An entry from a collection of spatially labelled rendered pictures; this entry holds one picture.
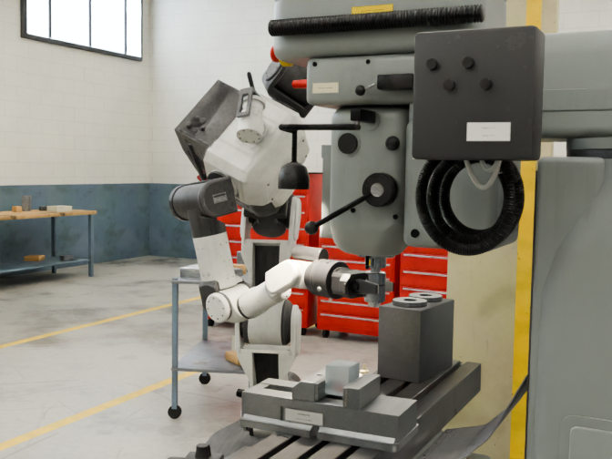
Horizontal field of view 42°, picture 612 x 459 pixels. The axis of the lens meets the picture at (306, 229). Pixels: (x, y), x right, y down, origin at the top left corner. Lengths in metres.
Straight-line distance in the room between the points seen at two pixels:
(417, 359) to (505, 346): 1.50
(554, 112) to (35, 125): 10.29
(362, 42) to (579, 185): 0.52
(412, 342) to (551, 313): 0.62
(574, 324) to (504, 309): 2.01
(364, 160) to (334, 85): 0.17
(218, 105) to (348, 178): 0.64
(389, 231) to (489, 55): 0.50
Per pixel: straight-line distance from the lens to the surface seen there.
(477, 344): 3.54
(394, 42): 1.63
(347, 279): 1.76
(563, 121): 1.56
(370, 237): 1.68
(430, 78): 1.35
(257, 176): 2.09
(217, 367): 4.80
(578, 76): 1.56
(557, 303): 1.49
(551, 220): 1.50
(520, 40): 1.32
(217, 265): 2.07
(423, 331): 2.04
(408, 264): 6.57
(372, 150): 1.66
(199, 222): 2.06
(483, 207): 1.57
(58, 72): 11.90
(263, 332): 2.45
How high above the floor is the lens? 1.50
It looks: 4 degrees down
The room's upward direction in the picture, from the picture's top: 1 degrees clockwise
